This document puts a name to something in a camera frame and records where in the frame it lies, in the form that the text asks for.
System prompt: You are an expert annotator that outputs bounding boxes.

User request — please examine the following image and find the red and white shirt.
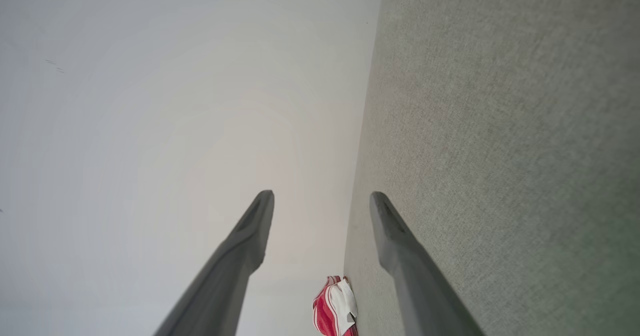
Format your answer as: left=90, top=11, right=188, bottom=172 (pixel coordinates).
left=312, top=275, right=359, bottom=336

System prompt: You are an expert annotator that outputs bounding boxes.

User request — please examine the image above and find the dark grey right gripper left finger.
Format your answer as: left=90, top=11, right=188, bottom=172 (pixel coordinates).
left=152, top=190, right=275, bottom=336

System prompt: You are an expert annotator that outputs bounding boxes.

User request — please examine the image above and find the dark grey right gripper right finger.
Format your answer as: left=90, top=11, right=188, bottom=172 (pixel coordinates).
left=369, top=192, right=486, bottom=336

